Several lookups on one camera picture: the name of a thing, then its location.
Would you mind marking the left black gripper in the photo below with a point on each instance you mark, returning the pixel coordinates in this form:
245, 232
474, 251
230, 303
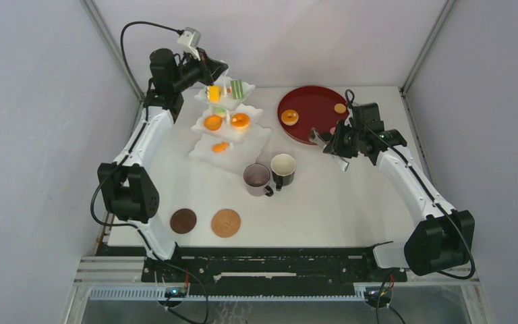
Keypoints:
210, 69

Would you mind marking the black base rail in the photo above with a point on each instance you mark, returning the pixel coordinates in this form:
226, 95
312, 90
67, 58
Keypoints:
278, 271

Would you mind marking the red round tray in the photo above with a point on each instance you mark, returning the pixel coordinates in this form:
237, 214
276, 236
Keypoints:
315, 106

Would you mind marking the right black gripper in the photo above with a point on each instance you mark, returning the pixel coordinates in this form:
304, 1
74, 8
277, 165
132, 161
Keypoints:
334, 146

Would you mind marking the metal tongs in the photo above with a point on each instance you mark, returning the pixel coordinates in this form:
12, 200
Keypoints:
316, 138

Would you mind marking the dark brown coaster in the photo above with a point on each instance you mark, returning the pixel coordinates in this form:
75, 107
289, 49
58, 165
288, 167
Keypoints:
183, 221

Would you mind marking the green donut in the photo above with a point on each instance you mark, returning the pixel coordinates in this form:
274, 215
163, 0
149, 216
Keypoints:
220, 112

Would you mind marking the black mug white inside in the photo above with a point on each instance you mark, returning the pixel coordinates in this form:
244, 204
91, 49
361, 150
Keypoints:
283, 168

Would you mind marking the yellow cake slice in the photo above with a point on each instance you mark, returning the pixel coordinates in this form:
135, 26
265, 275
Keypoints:
214, 93

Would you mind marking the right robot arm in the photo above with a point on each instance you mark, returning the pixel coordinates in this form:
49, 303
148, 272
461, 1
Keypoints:
442, 236

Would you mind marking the purple mug black handle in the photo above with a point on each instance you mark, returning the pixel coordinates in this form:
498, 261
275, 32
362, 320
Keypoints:
257, 180

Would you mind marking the orange donut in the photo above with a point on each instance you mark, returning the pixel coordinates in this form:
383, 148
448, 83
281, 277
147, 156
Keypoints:
240, 122

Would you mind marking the white tiered dessert stand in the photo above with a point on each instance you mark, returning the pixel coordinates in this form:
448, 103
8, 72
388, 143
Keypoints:
245, 147

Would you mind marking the orange cream cupcake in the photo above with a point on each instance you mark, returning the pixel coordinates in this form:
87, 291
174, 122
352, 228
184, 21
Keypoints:
289, 117

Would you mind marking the light brown coaster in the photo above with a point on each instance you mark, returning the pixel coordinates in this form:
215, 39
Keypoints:
226, 223

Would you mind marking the green striped cake slice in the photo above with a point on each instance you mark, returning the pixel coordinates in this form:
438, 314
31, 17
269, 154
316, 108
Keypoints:
237, 90

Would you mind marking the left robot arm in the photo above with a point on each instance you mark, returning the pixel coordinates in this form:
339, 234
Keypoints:
125, 185

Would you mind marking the white cable duct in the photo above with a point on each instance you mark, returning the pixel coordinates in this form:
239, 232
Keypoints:
124, 293

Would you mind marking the tan macaron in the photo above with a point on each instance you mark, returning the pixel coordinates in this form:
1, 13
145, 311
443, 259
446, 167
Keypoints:
340, 108

